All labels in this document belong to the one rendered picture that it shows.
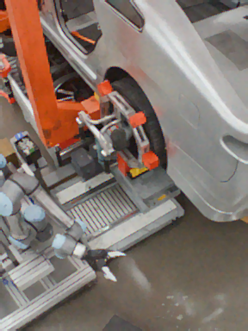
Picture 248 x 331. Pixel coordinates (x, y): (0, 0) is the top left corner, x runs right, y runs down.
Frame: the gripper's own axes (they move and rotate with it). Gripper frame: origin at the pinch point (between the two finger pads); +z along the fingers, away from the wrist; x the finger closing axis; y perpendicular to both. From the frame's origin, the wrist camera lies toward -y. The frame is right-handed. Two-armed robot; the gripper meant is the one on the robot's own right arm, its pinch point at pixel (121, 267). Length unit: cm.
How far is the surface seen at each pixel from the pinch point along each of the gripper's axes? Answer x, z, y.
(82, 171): -104, -40, 94
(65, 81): -183, -91, 92
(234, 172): -56, 33, -35
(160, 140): -96, -2, 12
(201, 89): -74, -1, -58
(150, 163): -84, -2, 23
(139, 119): -94, -20, 2
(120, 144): -85, -23, 19
